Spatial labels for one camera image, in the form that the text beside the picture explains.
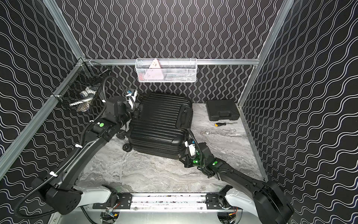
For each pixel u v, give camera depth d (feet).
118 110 1.73
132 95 1.93
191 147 2.43
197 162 2.28
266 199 1.34
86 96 2.81
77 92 2.88
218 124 3.47
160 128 2.58
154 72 2.90
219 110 3.57
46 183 1.24
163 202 2.50
